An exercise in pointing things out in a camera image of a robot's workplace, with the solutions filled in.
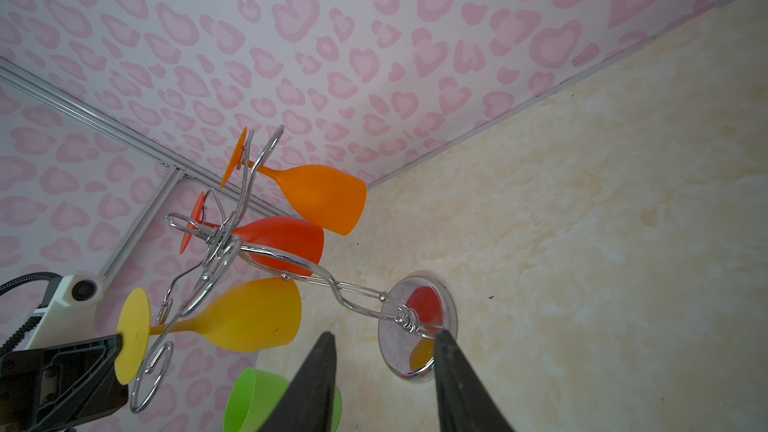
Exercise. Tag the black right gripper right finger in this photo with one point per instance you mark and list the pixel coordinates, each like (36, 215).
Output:
(463, 402)

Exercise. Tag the orange wine glass back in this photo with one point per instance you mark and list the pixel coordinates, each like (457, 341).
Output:
(325, 196)

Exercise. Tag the green wine glass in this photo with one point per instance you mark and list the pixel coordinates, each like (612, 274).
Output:
(255, 395)

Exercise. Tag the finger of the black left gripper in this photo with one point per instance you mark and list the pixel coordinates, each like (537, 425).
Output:
(62, 387)

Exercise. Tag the red wine glass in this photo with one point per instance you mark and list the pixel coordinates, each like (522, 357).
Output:
(295, 236)

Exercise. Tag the yellow wine glass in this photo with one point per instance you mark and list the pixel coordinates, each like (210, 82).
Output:
(250, 317)

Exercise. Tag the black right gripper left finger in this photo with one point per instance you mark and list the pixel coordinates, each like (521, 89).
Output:
(308, 403)

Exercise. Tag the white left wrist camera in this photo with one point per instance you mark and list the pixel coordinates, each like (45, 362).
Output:
(67, 314)

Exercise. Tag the chrome wire wine glass rack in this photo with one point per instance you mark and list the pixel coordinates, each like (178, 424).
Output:
(409, 315)

